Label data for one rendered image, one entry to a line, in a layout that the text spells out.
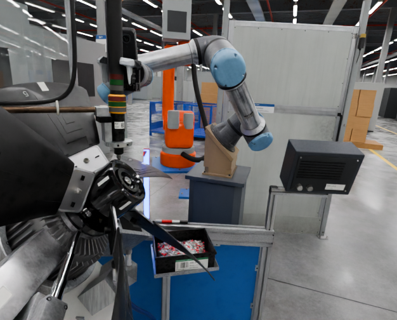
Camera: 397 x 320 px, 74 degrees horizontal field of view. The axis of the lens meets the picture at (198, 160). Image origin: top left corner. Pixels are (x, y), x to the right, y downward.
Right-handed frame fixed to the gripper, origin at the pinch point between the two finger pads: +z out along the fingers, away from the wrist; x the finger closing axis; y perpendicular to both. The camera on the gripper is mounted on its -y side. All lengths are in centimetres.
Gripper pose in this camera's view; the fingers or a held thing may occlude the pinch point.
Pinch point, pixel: (111, 58)
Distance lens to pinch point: 67.6
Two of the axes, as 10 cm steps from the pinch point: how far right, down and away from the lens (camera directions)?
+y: -0.6, 9.6, 2.7
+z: -0.2, 2.6, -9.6
